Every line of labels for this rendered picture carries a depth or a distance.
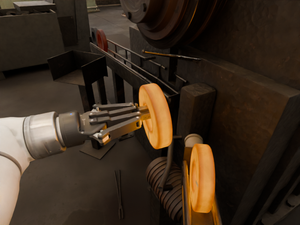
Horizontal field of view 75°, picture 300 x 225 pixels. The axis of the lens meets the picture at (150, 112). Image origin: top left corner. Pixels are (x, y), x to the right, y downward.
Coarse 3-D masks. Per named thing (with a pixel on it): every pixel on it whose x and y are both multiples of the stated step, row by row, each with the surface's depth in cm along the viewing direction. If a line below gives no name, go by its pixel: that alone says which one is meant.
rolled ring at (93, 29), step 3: (93, 27) 162; (93, 30) 161; (96, 30) 160; (93, 33) 170; (93, 36) 172; (93, 39) 173; (96, 39) 160; (93, 42) 173; (96, 42) 162; (96, 45) 165
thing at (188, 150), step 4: (184, 148) 53; (188, 148) 53; (184, 152) 54; (188, 152) 54; (184, 156) 55; (188, 156) 55; (188, 160) 55; (188, 164) 56; (188, 168) 57; (188, 172) 57
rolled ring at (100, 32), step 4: (96, 32) 153; (100, 32) 145; (96, 36) 157; (100, 36) 146; (104, 36) 145; (100, 40) 158; (104, 40) 145; (100, 44) 159; (104, 44) 146; (100, 48) 158; (104, 48) 148
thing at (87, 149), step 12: (48, 60) 112; (60, 60) 120; (72, 60) 128; (84, 60) 126; (96, 60) 111; (60, 72) 122; (72, 72) 129; (84, 72) 105; (96, 72) 114; (84, 84) 110; (84, 96) 125; (84, 108) 131; (96, 144) 147; (108, 144) 156; (96, 156) 145
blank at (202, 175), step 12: (204, 144) 47; (192, 156) 51; (204, 156) 42; (192, 168) 50; (204, 168) 40; (192, 180) 50; (204, 180) 40; (192, 192) 47; (204, 192) 39; (192, 204) 46; (204, 204) 40
